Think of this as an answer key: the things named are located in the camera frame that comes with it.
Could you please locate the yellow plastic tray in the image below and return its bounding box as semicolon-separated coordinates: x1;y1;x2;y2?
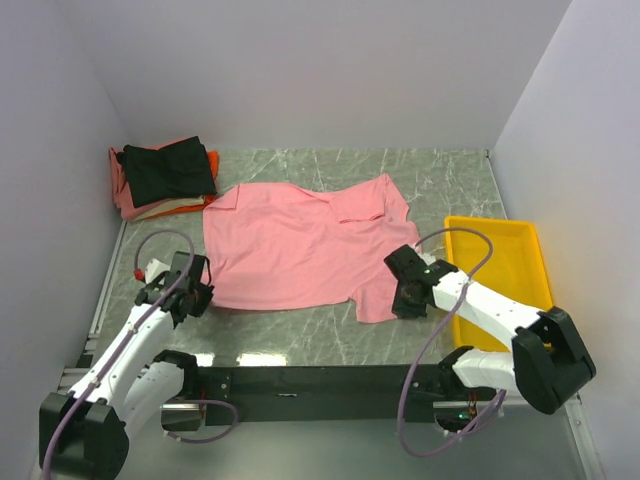
444;215;554;352

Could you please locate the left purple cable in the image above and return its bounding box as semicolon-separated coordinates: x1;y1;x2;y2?
39;229;239;480

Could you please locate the cream folded t shirt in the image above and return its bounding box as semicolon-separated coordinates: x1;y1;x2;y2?
135;196;207;220

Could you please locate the aluminium frame rail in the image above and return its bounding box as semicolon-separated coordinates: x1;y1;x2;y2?
59;367;606;480

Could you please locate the black folded t shirt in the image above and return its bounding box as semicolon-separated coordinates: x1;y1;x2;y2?
117;136;217;207

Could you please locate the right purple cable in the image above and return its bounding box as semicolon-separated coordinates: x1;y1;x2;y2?
397;227;509;457

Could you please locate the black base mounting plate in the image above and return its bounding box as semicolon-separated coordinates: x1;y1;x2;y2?
159;364;496;434

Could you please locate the salmon folded t shirt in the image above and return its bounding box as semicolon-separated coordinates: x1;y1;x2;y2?
109;148;174;222

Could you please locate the purple cable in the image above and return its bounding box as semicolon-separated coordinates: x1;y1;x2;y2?
39;229;239;480
397;227;509;457

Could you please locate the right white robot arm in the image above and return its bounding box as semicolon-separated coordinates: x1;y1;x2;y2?
384;245;596;414

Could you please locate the orange folded t shirt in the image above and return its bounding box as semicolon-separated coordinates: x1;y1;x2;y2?
132;151;219;221

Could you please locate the pink t shirt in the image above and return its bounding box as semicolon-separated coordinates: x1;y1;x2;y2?
203;174;419;324

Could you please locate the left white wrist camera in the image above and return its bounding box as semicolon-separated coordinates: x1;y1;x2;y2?
134;258;170;284

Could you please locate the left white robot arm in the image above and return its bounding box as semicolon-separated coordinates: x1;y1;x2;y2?
39;251;213;479

